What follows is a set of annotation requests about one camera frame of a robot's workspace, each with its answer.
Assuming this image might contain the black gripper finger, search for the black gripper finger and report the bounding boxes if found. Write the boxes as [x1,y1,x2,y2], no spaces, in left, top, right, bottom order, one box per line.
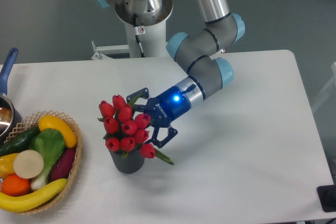
[145,126,178,147]
[126,88,149,111]

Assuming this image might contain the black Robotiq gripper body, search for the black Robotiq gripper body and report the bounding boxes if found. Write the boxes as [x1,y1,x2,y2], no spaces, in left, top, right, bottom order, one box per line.
[143,86,191,127]

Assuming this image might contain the red tulip bouquet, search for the red tulip bouquet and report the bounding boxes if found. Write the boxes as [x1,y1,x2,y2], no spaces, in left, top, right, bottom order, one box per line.
[98,94,174,165]

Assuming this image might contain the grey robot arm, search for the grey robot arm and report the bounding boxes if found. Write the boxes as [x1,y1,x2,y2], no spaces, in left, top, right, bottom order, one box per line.
[96,0,245,147]

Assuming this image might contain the dark grey ribbed vase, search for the dark grey ribbed vase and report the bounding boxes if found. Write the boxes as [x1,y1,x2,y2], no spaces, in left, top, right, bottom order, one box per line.
[110,148,145,174]

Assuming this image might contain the green bok choy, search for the green bok choy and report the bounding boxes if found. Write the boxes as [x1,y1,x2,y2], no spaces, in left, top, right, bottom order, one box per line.
[29,129,65,191]

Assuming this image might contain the purple sweet potato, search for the purple sweet potato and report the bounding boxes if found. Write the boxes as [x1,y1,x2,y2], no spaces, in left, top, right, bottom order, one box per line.
[49,148,76,182]

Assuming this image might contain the woven wicker basket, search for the woven wicker basket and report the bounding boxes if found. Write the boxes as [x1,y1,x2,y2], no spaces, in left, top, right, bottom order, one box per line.
[6,111,82,214]

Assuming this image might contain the green cucumber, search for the green cucumber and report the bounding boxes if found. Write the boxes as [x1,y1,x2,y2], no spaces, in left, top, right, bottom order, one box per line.
[1,125,40,156]

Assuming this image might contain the beige round disc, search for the beige round disc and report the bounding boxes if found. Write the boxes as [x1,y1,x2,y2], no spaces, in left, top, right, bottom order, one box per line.
[13,150,44,179]

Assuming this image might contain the yellow bell pepper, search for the yellow bell pepper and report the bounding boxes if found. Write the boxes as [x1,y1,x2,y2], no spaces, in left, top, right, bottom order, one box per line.
[0,153,18,178]

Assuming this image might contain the orange fruit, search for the orange fruit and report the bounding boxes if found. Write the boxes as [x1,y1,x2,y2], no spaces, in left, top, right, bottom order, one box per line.
[1,174,30,197]

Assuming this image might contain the black device at edge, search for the black device at edge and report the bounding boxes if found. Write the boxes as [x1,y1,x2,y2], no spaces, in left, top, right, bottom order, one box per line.
[317,185,336,212]

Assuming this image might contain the yellow banana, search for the yellow banana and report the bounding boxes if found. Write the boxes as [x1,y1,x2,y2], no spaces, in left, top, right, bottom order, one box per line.
[1,178,67,212]

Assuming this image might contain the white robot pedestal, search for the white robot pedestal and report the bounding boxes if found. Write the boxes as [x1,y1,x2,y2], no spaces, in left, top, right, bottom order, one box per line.
[91,0,226,60]

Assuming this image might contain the black pedestal cable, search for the black pedestal cable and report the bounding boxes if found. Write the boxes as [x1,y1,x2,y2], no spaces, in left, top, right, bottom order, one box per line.
[132,13,146,58]

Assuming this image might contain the blue handled saucepan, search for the blue handled saucepan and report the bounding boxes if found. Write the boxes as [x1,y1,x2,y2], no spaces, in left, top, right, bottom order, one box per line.
[1,48,22,146]

